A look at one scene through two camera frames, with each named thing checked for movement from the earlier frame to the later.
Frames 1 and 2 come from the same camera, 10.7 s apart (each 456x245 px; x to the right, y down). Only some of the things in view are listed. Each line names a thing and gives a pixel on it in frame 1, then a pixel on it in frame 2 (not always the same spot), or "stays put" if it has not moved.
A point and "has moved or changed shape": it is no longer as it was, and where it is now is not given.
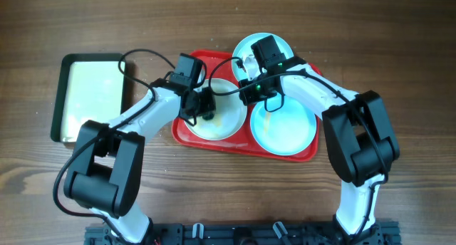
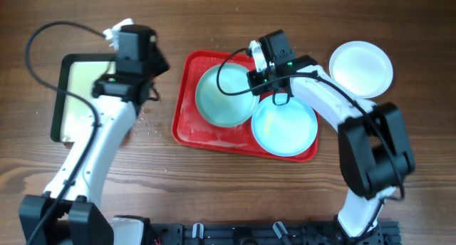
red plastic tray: x=221 y=67 stays put
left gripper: x=209 y=105 -> x=164 y=64
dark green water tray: x=87 y=87 stays put
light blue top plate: x=243 y=51 has moved or changed shape
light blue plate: x=284 y=131 stays put
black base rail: x=253 y=233 stays put
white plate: x=231 y=113 -> x=363 y=68
